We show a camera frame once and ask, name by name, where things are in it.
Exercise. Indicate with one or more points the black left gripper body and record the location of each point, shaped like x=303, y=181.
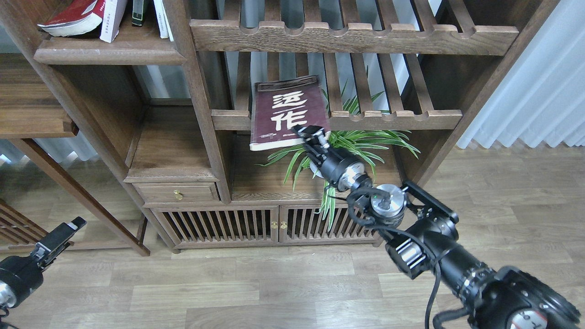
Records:
x=21, y=276

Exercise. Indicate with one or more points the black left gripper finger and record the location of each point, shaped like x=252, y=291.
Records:
x=58, y=239

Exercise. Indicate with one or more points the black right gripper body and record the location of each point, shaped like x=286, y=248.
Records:
x=338, y=166

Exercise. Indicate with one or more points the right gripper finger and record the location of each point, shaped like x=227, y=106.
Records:
x=312, y=134

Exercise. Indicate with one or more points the dark red book white characters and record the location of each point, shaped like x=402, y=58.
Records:
x=280, y=105

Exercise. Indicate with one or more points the white lavender paperback book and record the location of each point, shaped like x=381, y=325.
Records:
x=113, y=14

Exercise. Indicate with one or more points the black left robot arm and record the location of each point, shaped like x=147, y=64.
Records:
x=3, y=315

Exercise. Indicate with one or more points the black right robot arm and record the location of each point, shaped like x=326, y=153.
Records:
x=420, y=235

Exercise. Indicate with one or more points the white plant pot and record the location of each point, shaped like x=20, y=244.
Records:
x=315, y=170

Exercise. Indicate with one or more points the green spider plant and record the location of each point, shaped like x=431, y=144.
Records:
x=359, y=142

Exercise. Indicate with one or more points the dark wooden bookshelf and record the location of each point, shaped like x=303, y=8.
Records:
x=172, y=119

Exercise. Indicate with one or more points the wooden side furniture left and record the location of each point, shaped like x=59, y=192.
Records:
x=30, y=111

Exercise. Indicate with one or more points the white upright book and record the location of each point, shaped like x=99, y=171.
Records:
x=163, y=21

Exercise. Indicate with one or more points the dark green upright book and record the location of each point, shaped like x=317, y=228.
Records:
x=138, y=11

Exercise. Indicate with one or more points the white curtain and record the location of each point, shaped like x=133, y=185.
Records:
x=542, y=98

